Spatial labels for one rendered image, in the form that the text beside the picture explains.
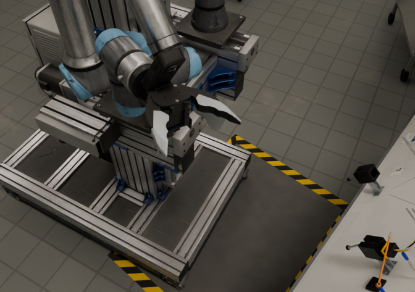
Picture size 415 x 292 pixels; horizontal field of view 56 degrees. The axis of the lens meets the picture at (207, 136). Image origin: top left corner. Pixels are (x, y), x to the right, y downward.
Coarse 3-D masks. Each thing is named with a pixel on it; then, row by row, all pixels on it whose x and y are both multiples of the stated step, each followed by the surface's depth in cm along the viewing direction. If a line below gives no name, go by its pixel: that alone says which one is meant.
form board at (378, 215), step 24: (384, 168) 143; (408, 168) 132; (384, 192) 130; (408, 192) 121; (360, 216) 127; (384, 216) 118; (408, 216) 111; (336, 240) 124; (360, 240) 116; (408, 240) 103; (312, 264) 121; (336, 264) 114; (360, 264) 107; (408, 264) 96; (312, 288) 112; (336, 288) 105; (360, 288) 100; (384, 288) 94; (408, 288) 90
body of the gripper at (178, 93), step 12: (144, 72) 72; (132, 84) 72; (168, 84) 70; (180, 84) 70; (144, 96) 75; (156, 96) 67; (168, 96) 68; (180, 96) 68; (180, 108) 68; (180, 120) 71; (168, 132) 70
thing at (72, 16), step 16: (64, 0) 89; (80, 0) 92; (64, 16) 92; (80, 16) 94; (64, 32) 96; (80, 32) 96; (80, 48) 100; (64, 64) 105; (80, 64) 102; (96, 64) 104; (80, 80) 105; (96, 80) 107; (80, 96) 107
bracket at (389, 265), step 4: (388, 260) 98; (380, 264) 99; (384, 264) 98; (388, 264) 100; (392, 264) 98; (384, 268) 99; (388, 268) 98; (392, 268) 98; (384, 272) 98; (388, 272) 98
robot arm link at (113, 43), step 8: (104, 32) 79; (112, 32) 79; (120, 32) 80; (96, 40) 80; (104, 40) 78; (112, 40) 77; (120, 40) 77; (128, 40) 78; (96, 48) 80; (104, 48) 78; (112, 48) 76; (120, 48) 76; (128, 48) 75; (136, 48) 76; (104, 56) 78; (112, 56) 76; (120, 56) 75; (104, 64) 80; (112, 64) 76; (112, 72) 78; (112, 80) 81
